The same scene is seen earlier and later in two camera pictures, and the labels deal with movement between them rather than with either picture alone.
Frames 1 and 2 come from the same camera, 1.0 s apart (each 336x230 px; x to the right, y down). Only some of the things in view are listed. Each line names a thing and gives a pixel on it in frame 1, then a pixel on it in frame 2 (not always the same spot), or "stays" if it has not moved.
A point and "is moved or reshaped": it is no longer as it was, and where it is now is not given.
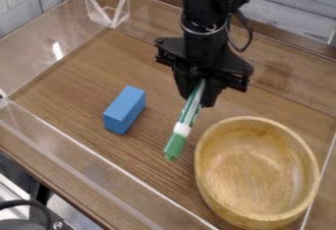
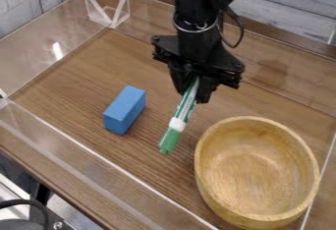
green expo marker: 182,129 is moved or reshaped
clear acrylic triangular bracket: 99,17 stays
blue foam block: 126,110 stays
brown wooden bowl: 256,172 stays
